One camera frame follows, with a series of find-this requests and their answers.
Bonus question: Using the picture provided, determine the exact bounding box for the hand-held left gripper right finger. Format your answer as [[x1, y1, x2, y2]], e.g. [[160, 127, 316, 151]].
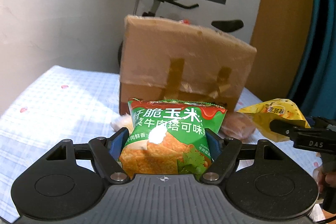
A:
[[200, 128, 289, 185]]

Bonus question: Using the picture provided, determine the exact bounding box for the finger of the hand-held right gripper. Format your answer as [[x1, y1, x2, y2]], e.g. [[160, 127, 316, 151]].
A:
[[308, 116, 332, 130], [269, 119, 297, 142]]

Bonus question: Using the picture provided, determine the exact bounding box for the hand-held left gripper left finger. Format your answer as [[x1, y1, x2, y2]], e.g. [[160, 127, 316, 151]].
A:
[[46, 127, 132, 185]]

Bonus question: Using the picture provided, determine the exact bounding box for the yellow snack bag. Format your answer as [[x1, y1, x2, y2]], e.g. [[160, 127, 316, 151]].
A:
[[236, 98, 311, 143]]

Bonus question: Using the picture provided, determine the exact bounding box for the green snack bag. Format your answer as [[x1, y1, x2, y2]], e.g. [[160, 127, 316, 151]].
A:
[[117, 97, 228, 176]]

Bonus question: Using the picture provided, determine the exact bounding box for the cardboard box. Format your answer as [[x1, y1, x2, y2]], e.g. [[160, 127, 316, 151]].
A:
[[118, 14, 258, 115]]

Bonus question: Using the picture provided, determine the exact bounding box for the person's right hand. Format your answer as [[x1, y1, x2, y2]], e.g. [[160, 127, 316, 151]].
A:
[[313, 162, 328, 194]]

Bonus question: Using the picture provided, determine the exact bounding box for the clear bread packet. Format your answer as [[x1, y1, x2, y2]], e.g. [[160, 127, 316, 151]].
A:
[[110, 113, 132, 133], [220, 112, 256, 142]]

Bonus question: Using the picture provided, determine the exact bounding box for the plaid bed sheet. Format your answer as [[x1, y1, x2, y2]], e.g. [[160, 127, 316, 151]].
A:
[[0, 65, 336, 224]]

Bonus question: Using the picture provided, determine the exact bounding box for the blue curtain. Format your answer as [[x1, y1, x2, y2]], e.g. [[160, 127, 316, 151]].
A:
[[286, 0, 336, 119]]

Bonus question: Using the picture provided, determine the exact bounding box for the wooden door panel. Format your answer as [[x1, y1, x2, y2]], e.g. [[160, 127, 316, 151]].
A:
[[249, 0, 319, 98]]

